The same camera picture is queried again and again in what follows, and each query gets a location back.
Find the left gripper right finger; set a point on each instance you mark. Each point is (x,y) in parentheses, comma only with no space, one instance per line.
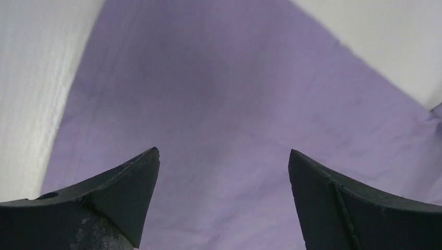
(338,212)

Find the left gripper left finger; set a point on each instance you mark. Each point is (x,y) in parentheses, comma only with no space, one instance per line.
(107,211)

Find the purple t shirt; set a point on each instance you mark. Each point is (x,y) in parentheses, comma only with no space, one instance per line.
(225,90)

